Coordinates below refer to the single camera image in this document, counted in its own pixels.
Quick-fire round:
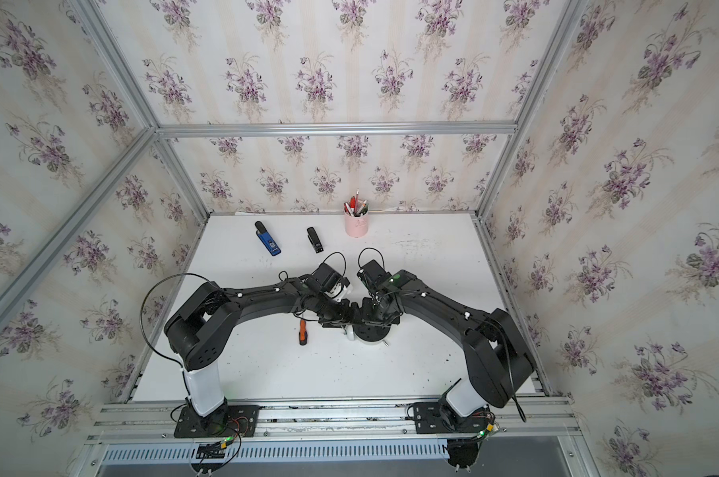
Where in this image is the white twin-bell alarm clock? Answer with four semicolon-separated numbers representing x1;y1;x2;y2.
343;324;390;346

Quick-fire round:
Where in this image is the orange handled screwdriver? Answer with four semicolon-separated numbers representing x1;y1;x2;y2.
299;319;308;346

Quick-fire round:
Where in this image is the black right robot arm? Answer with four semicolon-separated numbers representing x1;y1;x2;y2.
357;262;536;419

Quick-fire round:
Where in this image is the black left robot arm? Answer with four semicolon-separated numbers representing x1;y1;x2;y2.
155;272;361;419

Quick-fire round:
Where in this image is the pink pen cup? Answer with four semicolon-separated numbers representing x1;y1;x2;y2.
343;213;369;239

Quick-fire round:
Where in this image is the blue black stapler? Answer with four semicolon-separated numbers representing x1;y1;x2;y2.
254;221;281;256

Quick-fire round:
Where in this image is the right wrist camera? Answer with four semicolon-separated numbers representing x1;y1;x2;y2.
357;260;392;294

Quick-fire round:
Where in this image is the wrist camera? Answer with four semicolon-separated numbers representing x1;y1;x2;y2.
307;262;349;299
357;260;392;294

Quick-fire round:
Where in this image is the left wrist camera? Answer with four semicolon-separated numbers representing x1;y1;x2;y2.
307;262;349;299

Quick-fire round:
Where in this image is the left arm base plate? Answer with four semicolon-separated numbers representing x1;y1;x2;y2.
174;405;260;439

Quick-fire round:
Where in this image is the aluminium front rail frame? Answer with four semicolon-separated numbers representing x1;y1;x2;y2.
85;397;581;443

